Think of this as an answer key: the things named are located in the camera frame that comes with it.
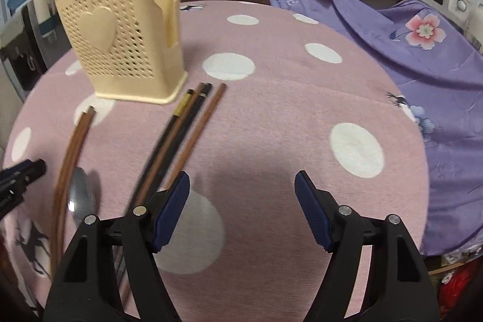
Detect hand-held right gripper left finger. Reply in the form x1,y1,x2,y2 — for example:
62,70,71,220
43,171,191,322

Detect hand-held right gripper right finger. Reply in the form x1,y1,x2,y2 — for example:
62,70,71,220
294,170,440,322

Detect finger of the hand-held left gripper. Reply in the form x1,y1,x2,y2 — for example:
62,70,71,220
0,191,25,219
0,159,46,194

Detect metal spoon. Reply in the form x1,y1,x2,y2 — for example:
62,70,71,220
67,167,97,228

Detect black chopstick with gold band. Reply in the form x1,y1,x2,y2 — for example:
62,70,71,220
128,89,195,209

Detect cream perforated utensil holder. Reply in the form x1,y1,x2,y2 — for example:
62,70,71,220
53,0,189,106

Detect water dispenser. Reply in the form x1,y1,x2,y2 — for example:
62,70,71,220
0,0,66,92

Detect red cloth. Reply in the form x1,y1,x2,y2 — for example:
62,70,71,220
440,262,478,311

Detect purple floral cloth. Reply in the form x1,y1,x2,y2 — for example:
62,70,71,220
268,0,483,257

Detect white kettle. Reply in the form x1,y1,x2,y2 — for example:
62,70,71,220
466,3,483,51

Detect blue wall holder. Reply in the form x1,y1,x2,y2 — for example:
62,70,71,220
38,11,63,41

